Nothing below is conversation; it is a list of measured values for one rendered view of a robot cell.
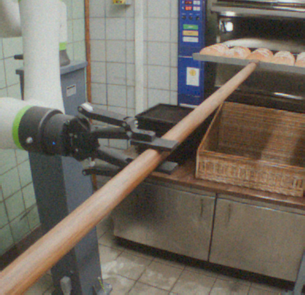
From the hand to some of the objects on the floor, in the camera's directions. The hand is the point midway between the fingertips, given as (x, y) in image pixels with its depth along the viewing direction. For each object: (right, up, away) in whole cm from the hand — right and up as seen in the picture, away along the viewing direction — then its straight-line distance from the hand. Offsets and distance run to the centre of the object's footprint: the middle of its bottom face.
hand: (154, 153), depth 58 cm
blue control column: (+63, -12, +272) cm, 280 cm away
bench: (+96, -72, +135) cm, 180 cm away
